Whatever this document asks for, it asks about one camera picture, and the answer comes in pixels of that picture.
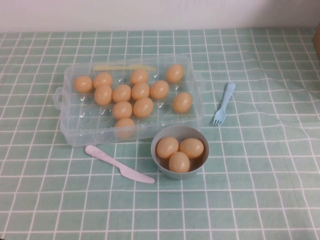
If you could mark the light blue plastic fork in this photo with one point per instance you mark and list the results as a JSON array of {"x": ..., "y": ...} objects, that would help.
[{"x": 220, "y": 116}]

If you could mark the grey blue plastic bowl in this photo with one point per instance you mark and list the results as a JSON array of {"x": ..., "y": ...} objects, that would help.
[{"x": 180, "y": 132}]

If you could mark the pink plastic knife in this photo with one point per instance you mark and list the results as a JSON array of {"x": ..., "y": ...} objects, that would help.
[{"x": 112, "y": 162}]

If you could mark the brown object at table edge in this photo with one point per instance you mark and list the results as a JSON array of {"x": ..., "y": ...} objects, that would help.
[{"x": 317, "y": 42}]

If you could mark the clear plastic egg tray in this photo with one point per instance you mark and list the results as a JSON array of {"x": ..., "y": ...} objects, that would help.
[{"x": 250, "y": 175}]

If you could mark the transparent plastic egg box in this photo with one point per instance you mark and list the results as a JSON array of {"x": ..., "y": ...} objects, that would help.
[{"x": 195, "y": 105}]

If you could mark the beige plastic egg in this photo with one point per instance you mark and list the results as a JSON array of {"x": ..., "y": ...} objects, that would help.
[
  {"x": 140, "y": 91},
  {"x": 192, "y": 147},
  {"x": 102, "y": 79},
  {"x": 175, "y": 73},
  {"x": 124, "y": 128},
  {"x": 179, "y": 162},
  {"x": 166, "y": 146},
  {"x": 122, "y": 109},
  {"x": 143, "y": 107},
  {"x": 83, "y": 84},
  {"x": 159, "y": 89},
  {"x": 139, "y": 76},
  {"x": 182, "y": 102},
  {"x": 103, "y": 95},
  {"x": 121, "y": 93}
]

